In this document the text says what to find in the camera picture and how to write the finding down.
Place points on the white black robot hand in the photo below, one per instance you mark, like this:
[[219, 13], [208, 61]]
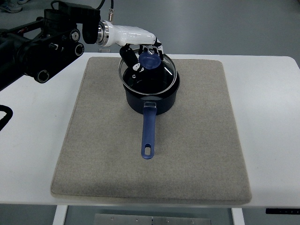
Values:
[[135, 37]]

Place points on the black table control panel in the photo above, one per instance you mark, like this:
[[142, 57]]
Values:
[[282, 211]]

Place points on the white table leg left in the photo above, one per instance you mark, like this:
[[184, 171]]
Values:
[[60, 215]]

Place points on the white table leg right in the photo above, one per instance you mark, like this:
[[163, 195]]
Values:
[[237, 216]]

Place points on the dark blue saucepan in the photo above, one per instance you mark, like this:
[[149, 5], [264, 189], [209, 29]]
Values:
[[151, 106]]

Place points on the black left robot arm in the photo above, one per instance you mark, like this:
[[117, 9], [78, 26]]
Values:
[[41, 49]]

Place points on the white table leg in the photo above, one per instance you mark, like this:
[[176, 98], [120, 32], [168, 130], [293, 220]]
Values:
[[60, 215], [237, 216]]

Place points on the white sneaker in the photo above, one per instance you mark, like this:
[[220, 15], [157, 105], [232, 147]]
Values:
[[9, 6]]

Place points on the glass pot lid blue knob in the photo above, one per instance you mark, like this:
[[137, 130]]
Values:
[[145, 73]]

